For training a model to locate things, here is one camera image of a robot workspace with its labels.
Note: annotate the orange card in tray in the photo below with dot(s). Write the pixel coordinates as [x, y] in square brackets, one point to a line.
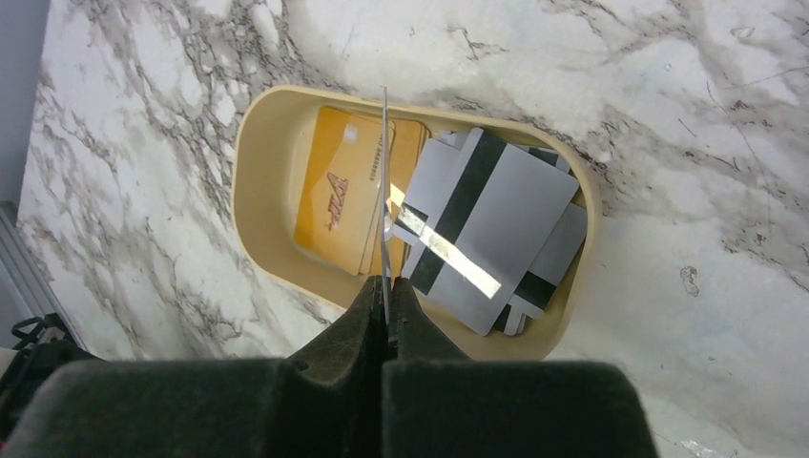
[338, 212]

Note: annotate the aluminium frame rail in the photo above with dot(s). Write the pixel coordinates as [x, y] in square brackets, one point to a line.
[25, 292]

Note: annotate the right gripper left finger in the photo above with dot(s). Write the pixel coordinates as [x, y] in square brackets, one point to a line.
[323, 401]

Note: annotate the white black card in tray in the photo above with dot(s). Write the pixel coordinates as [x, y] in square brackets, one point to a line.
[492, 228]

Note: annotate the thin card edge-on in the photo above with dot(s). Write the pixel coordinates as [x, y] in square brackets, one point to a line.
[384, 213]

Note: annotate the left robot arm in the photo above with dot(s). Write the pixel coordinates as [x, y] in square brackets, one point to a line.
[43, 345]

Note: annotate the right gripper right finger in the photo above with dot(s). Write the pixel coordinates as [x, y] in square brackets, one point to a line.
[437, 402]

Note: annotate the beige oval tray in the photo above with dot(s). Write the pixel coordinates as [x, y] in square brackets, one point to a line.
[273, 147]

